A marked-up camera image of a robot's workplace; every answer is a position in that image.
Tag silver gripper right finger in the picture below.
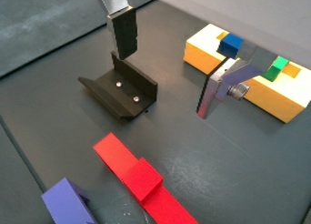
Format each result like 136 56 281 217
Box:
196 57 263 118

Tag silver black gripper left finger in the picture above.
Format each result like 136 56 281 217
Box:
98 0 137 60

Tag purple m-shaped block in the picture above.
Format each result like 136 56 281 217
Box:
41 178 97 224

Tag yellow white board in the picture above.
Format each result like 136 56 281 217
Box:
183 24 311 123

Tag blue block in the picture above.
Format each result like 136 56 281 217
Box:
217 34 243 59

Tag green block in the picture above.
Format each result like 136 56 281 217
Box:
261 56 289 82

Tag red m-shaped block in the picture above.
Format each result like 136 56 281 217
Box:
93 133 199 224

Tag black angle bracket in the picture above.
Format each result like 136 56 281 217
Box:
77 52 157 120

